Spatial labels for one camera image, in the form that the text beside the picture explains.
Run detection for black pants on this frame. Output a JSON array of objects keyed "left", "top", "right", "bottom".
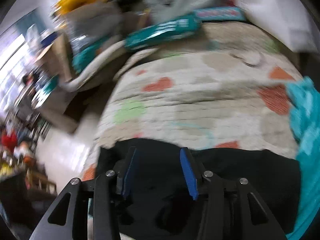
[{"left": 95, "top": 138, "right": 300, "bottom": 239}]

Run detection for teal folded cloth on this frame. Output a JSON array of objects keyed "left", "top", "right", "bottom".
[{"left": 72, "top": 40, "right": 107, "bottom": 75}]

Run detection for quilted heart pattern bedspread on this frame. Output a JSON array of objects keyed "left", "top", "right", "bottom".
[{"left": 81, "top": 22, "right": 301, "bottom": 180}]

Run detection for white paper shopping bag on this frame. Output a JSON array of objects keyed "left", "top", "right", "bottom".
[{"left": 229, "top": 0, "right": 319, "bottom": 53}]

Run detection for teal fleece blanket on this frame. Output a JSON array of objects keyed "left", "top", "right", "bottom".
[{"left": 286, "top": 76, "right": 319, "bottom": 239}]

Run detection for light blue shapes toy box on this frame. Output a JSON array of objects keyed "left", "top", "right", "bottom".
[{"left": 194, "top": 7, "right": 246, "bottom": 22}]

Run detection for cream quilted cushion pad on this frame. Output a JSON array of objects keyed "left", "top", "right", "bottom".
[{"left": 58, "top": 40, "right": 126, "bottom": 93}]

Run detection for teal deli paper pack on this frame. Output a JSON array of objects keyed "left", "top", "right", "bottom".
[{"left": 124, "top": 14, "right": 201, "bottom": 51}]

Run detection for clear plastic bag of clothes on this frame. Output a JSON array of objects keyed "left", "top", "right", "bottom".
[{"left": 65, "top": 2, "right": 122, "bottom": 50}]

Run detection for brown cardboard box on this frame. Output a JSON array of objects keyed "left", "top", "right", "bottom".
[{"left": 35, "top": 33, "right": 73, "bottom": 82}]

